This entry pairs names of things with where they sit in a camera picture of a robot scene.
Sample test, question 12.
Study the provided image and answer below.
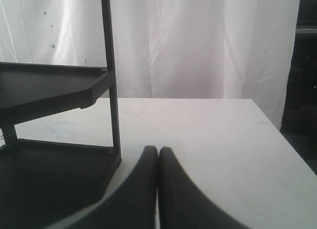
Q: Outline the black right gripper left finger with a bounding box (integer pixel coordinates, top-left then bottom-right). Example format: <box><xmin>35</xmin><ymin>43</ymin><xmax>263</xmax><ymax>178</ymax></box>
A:
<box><xmin>51</xmin><ymin>146</ymin><xmax>159</xmax><ymax>229</ymax></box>

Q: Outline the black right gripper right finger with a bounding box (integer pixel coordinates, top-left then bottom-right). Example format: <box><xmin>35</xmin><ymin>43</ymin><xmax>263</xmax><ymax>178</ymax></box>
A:
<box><xmin>158</xmin><ymin>147</ymin><xmax>238</xmax><ymax>229</ymax></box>

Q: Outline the dark equipment beside table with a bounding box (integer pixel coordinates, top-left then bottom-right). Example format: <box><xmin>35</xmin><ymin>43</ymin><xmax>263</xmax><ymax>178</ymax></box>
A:
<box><xmin>280</xmin><ymin>0</ymin><xmax>317</xmax><ymax>172</ymax></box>

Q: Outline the white backdrop curtain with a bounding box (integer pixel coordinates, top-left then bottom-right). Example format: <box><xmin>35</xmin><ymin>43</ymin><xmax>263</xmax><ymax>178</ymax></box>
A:
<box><xmin>0</xmin><ymin>0</ymin><xmax>302</xmax><ymax>100</ymax></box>

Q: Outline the black two-tier metal rack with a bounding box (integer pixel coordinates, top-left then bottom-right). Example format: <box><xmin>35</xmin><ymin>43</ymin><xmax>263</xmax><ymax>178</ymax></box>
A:
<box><xmin>0</xmin><ymin>0</ymin><xmax>122</xmax><ymax>229</ymax></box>

